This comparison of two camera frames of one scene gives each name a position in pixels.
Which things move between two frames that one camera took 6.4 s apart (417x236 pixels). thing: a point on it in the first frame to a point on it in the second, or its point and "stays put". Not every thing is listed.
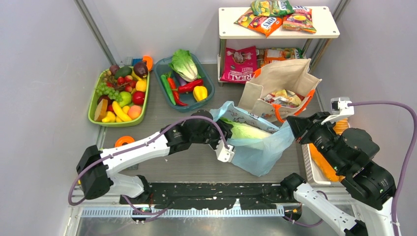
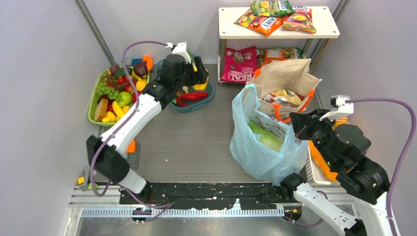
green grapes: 111,93 stays put
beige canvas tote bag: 278,92 stays put
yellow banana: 119,111 stays put
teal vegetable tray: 162,67 stays put
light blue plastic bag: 256,156 to 252,155
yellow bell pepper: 200,93 to 201,86
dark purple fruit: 141,69 stays put
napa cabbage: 242,131 to 268,138
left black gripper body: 223,132 to 198,70
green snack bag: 271,8 stays put
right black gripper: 306,127 stays put
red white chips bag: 283,98 stays put
